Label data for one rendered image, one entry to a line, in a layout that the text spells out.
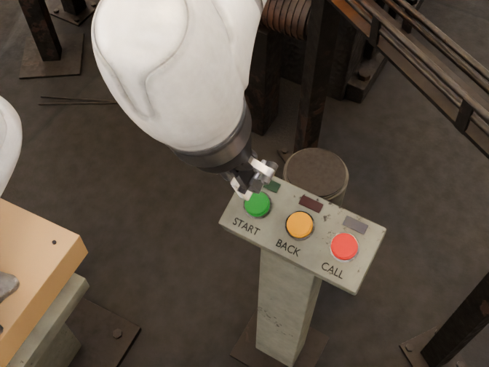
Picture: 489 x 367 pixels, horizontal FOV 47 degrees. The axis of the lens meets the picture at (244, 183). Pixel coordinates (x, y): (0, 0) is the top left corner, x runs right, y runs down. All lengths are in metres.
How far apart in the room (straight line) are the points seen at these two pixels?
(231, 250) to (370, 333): 0.41
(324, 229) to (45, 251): 0.53
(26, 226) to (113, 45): 0.79
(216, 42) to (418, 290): 1.21
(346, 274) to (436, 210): 0.85
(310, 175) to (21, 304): 0.56
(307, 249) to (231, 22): 0.50
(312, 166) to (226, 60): 0.63
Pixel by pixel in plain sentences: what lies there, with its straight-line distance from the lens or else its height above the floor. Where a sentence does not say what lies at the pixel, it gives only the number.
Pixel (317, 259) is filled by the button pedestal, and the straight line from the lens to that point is 0.87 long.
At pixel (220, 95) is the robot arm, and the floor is 1.04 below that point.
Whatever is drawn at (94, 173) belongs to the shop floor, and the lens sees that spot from 1.71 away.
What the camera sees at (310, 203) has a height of 0.61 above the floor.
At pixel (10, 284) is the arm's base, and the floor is 0.44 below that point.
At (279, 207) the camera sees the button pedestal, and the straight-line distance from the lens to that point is 0.89.
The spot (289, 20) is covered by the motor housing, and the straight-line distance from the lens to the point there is 1.36.
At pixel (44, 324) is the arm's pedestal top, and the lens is 1.14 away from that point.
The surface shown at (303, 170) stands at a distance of 1.03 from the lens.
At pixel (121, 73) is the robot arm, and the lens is 0.40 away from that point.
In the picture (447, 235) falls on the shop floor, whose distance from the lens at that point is 1.64.
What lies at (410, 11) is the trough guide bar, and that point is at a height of 0.70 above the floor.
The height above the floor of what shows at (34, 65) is 0.01.
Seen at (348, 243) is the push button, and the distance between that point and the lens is 0.86.
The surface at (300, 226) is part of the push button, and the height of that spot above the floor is 0.61.
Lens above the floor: 1.36
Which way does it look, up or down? 56 degrees down
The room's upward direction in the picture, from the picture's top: straight up
